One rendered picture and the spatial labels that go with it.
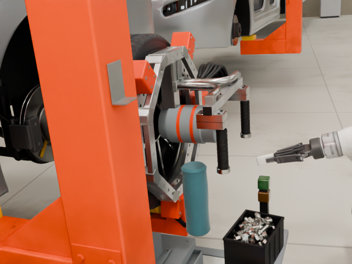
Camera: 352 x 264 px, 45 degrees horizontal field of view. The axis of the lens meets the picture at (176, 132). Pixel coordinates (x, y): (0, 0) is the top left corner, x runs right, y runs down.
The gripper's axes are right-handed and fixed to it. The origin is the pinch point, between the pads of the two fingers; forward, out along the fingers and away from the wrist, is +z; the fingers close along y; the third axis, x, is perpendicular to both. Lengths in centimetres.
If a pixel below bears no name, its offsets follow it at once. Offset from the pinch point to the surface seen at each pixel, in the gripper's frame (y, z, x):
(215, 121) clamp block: 25.0, 6.5, -25.1
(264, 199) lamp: 9.0, 3.2, 11.4
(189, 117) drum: 9.9, 19.5, -25.2
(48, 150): 9, 81, -27
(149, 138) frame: 30.8, 26.8, -26.6
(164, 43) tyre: -8, 25, -51
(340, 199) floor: -106, -16, 77
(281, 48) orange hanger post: -352, 17, 9
